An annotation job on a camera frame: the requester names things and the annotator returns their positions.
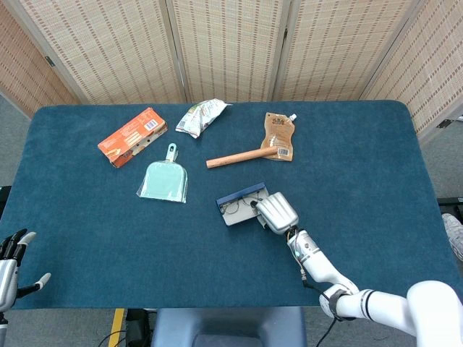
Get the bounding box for woven folding screen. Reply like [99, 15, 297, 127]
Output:
[0, 0, 463, 145]

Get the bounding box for small blue box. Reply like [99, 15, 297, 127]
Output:
[215, 182, 271, 227]

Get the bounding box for crumpled white snack bag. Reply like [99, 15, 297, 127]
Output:
[175, 98, 233, 140]

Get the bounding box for grey sneaker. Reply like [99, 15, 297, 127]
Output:
[441, 213, 463, 261]

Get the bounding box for mint green dustpan in plastic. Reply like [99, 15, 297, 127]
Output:
[136, 142, 189, 204]

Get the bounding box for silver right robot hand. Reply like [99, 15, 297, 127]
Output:
[252, 192, 300, 235]

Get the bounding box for yellow floor tape strip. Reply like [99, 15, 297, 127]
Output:
[108, 308, 126, 347]

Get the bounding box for thin black metal eyeglasses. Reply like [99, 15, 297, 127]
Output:
[219, 193, 263, 216]

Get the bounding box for wooden rolling pin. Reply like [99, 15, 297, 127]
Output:
[205, 146, 277, 170]

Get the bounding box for orange cardboard snack box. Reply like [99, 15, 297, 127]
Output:
[97, 107, 169, 169]

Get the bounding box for teal table cloth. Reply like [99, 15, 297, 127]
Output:
[0, 100, 457, 310]

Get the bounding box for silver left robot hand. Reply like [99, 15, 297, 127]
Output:
[0, 228, 52, 312]

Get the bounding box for brown spout pouch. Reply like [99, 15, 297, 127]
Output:
[260, 111, 298, 163]

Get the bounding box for grey-blue robot torso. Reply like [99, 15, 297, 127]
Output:
[150, 307, 307, 347]

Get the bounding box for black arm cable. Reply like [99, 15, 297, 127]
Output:
[300, 273, 359, 347]

